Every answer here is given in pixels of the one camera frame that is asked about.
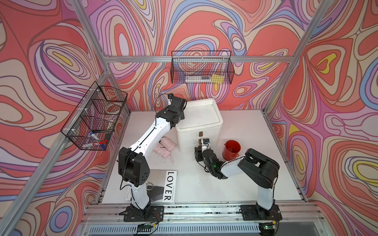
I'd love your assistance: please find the white three-drawer cabinet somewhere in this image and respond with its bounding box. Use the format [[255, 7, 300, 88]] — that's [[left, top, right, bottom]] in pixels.
[[176, 98, 223, 153]]

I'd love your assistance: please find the pink umbrella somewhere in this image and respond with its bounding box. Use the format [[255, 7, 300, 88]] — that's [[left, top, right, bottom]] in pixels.
[[159, 137, 177, 152], [153, 146, 174, 163]]

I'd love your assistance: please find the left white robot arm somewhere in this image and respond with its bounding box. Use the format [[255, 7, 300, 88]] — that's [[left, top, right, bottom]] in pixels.
[[118, 93, 187, 210]]

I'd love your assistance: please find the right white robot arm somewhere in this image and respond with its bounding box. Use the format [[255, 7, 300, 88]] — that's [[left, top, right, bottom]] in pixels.
[[195, 145, 280, 211]]

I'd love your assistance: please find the red metal cup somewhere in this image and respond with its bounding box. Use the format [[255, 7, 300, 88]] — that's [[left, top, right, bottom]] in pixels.
[[222, 140, 241, 161]]

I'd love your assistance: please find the clear box in basket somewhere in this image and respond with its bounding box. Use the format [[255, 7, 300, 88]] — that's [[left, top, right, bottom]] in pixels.
[[185, 76, 212, 83]]

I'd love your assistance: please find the yellow sponge in basket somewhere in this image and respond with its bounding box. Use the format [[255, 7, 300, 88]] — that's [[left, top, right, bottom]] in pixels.
[[211, 74, 224, 84]]

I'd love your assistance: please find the LOVER magazine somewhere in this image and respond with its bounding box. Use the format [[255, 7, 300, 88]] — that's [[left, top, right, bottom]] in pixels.
[[125, 169, 178, 204]]

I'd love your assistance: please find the red marker in basket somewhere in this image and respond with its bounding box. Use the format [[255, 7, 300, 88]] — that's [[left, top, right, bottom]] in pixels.
[[93, 141, 107, 148]]

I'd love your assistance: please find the blue marker in basket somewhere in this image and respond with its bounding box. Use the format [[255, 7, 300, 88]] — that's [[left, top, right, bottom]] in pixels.
[[89, 132, 100, 142]]

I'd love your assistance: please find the black wire basket back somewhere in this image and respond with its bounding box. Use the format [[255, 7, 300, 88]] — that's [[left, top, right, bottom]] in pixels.
[[170, 49, 235, 85]]

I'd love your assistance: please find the black wire basket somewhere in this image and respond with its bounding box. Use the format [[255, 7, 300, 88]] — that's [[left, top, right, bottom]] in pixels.
[[61, 82, 128, 151], [170, 49, 235, 85]]

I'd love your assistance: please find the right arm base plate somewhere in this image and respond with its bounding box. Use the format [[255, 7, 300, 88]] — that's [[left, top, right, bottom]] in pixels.
[[239, 204, 283, 222]]

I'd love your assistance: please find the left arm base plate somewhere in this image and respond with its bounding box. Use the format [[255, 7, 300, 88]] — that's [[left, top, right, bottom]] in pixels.
[[119, 205, 164, 222]]

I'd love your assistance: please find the black wire basket left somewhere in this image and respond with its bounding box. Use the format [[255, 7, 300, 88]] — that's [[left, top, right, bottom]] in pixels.
[[61, 82, 128, 151]]

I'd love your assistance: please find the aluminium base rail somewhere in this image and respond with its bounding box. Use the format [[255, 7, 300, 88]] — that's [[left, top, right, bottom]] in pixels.
[[75, 201, 332, 236]]

